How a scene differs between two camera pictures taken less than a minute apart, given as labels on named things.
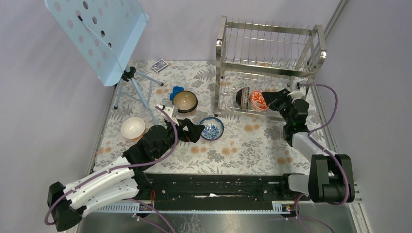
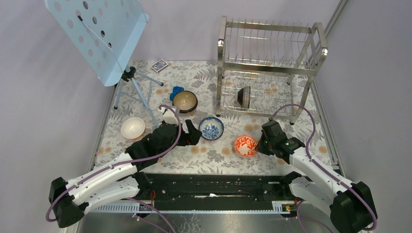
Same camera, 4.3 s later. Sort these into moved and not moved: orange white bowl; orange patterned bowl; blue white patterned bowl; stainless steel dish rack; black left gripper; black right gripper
Moved: orange patterned bowl; black right gripper
Not moved: orange white bowl; stainless steel dish rack; black left gripper; blue white patterned bowl
